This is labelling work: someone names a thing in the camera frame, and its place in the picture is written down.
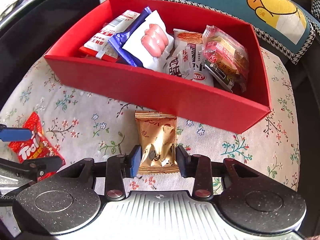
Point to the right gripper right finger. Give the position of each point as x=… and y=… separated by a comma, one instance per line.
x=198, y=167

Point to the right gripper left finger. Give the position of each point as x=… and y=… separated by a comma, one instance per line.
x=119, y=167

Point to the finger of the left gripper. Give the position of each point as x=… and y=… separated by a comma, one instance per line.
x=27, y=166
x=10, y=134

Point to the red Trolli candy bag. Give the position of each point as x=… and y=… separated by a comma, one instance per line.
x=36, y=147

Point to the gold foil snack packet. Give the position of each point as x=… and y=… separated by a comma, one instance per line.
x=157, y=137

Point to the red clear biscuit packet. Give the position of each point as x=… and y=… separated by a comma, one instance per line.
x=224, y=51

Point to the red white long packet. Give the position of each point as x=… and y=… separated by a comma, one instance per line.
x=99, y=47

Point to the purple snack packet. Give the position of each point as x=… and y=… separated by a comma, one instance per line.
x=120, y=40

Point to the sausage packet pale blue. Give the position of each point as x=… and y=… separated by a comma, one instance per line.
x=152, y=43

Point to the white red snack packet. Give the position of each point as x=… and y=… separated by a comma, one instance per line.
x=183, y=38

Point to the floral tablecloth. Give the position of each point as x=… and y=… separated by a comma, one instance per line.
x=82, y=124

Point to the dark small snack packet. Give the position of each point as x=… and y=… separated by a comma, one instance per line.
x=229, y=83

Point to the red cardboard box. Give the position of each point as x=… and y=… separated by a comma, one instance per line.
x=235, y=112

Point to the black glossy side table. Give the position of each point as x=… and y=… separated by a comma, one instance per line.
x=30, y=30

